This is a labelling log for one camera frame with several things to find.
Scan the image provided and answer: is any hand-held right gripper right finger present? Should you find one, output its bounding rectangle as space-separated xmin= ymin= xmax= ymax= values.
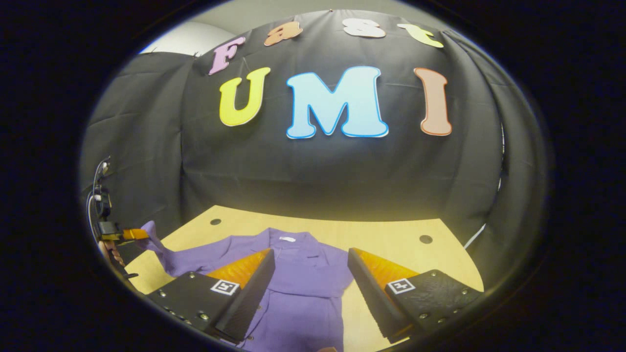
xmin=347 ymin=247 xmax=484 ymax=344

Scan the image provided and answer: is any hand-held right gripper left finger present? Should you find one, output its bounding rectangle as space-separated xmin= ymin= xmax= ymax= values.
xmin=146 ymin=248 xmax=276 ymax=343

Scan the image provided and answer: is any purple button shirt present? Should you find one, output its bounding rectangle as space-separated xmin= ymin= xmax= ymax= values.
xmin=134 ymin=220 xmax=355 ymax=352

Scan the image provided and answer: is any white cable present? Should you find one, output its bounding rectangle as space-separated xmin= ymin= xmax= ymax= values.
xmin=464 ymin=224 xmax=487 ymax=250

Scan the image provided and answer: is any black backdrop cloth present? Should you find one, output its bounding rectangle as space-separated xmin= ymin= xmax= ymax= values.
xmin=81 ymin=9 xmax=546 ymax=274

